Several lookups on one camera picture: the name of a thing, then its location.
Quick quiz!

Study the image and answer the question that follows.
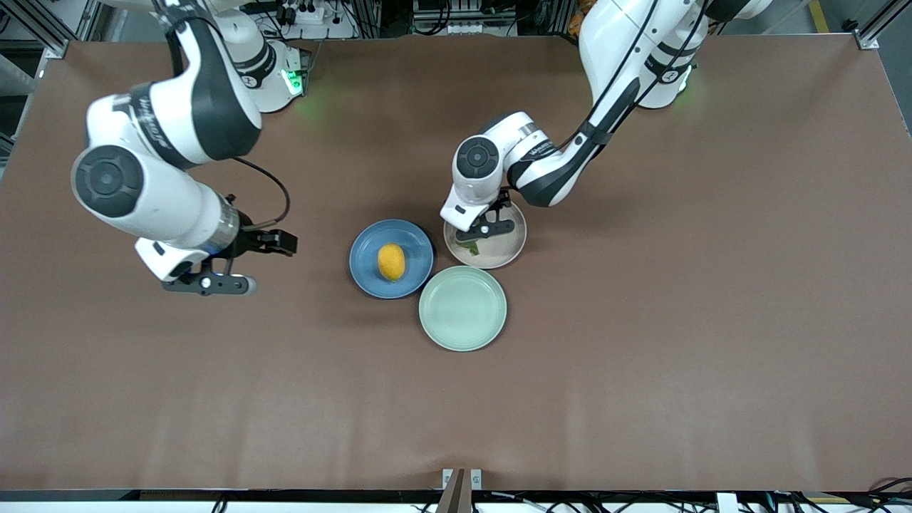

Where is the green plate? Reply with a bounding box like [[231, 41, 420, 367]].
[[418, 266, 508, 352]]

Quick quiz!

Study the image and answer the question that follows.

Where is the yellow lemon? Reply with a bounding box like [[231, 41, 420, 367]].
[[377, 243, 406, 282]]

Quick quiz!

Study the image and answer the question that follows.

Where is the brown table cover sheet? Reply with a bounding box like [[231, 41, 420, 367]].
[[0, 36, 912, 492]]

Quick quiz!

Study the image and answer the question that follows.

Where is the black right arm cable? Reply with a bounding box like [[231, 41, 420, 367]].
[[232, 157, 291, 229]]

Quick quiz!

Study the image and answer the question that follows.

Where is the white power strip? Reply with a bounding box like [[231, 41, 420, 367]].
[[274, 0, 357, 40]]

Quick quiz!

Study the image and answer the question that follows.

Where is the metal table edge bracket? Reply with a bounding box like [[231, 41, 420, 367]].
[[436, 468, 483, 513]]

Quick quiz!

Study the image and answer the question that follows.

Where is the aluminium frame post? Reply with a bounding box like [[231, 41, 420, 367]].
[[848, 0, 912, 51], [0, 0, 68, 58]]

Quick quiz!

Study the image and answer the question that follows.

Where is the blue plate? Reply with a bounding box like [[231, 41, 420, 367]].
[[349, 219, 435, 299]]

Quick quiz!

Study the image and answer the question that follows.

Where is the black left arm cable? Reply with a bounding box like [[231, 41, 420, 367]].
[[556, 0, 710, 152]]

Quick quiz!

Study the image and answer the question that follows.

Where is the beige plate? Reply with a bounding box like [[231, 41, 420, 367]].
[[443, 202, 528, 270]]

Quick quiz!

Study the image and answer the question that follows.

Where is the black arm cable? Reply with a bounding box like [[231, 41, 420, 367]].
[[556, 0, 710, 152], [232, 157, 291, 229]]

